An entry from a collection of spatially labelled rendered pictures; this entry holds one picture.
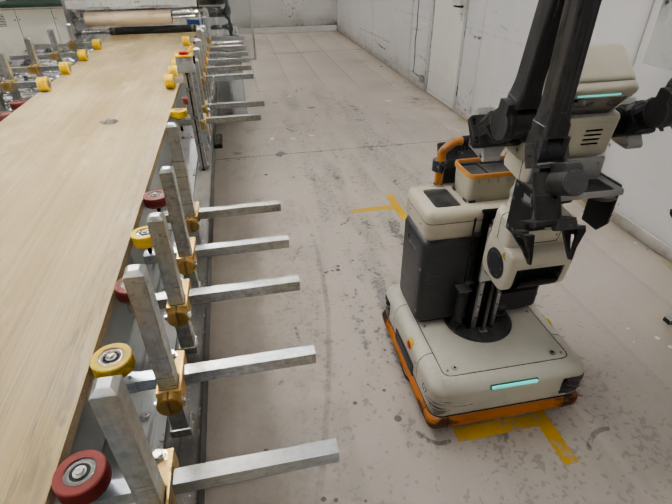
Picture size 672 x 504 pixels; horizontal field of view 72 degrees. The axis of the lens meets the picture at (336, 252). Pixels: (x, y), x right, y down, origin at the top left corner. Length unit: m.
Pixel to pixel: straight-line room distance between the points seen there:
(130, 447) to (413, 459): 1.32
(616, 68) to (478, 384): 1.09
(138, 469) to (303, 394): 1.35
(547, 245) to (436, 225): 0.37
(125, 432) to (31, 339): 0.52
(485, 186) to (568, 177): 0.72
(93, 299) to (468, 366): 1.28
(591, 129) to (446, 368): 0.94
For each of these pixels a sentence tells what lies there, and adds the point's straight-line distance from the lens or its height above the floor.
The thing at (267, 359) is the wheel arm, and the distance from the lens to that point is 1.05.
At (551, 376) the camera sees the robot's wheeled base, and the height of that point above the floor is 0.25.
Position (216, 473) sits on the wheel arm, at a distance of 0.89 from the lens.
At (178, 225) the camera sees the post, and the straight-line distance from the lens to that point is 1.36.
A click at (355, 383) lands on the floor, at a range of 2.09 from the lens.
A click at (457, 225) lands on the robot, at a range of 1.72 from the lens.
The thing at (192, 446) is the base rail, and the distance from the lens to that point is 1.11.
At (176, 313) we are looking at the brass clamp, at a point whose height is 0.85.
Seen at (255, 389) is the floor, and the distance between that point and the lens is 2.11.
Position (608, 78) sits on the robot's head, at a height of 1.32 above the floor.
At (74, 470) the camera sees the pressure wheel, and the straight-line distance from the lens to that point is 0.89.
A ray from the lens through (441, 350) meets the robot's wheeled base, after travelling 1.87.
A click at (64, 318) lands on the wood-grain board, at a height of 0.90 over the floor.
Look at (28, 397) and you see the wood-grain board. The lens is 1.06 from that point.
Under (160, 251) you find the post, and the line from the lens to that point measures 1.11.
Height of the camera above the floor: 1.59
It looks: 33 degrees down
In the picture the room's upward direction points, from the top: 1 degrees counter-clockwise
